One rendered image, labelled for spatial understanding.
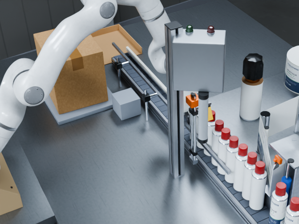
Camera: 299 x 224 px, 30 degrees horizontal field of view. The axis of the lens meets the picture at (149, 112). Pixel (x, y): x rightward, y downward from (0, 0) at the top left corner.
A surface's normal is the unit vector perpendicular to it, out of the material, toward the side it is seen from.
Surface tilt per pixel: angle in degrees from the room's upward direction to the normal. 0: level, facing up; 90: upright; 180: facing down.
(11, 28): 90
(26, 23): 90
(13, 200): 90
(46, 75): 66
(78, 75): 90
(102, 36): 0
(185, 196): 0
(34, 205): 0
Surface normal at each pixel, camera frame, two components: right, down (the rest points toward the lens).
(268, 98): -0.04, -0.79
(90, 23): -0.15, 0.83
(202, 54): -0.15, 0.61
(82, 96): 0.39, 0.55
